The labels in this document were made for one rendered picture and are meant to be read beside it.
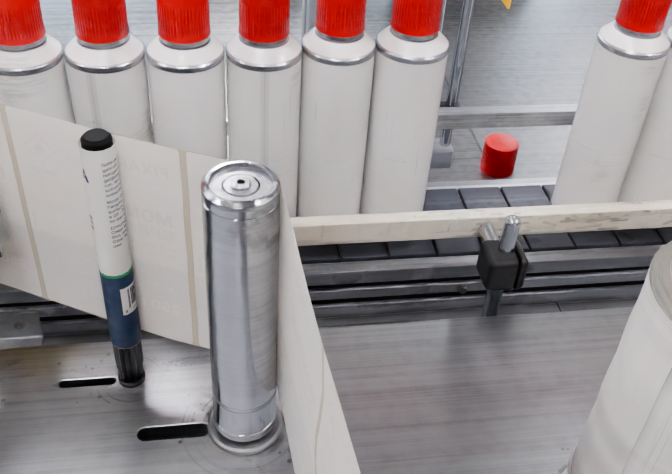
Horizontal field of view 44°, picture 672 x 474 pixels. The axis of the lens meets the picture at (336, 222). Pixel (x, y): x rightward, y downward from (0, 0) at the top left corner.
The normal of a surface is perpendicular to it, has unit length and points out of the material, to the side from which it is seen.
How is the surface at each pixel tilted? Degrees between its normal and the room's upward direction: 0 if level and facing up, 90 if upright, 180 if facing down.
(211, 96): 90
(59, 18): 0
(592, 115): 90
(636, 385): 91
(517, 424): 0
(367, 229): 90
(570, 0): 0
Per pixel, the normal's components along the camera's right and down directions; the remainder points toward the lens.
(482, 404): 0.06, -0.77
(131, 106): 0.67, 0.50
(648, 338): -0.98, 0.09
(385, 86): -0.65, 0.45
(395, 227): 0.14, 0.63
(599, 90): -0.83, 0.32
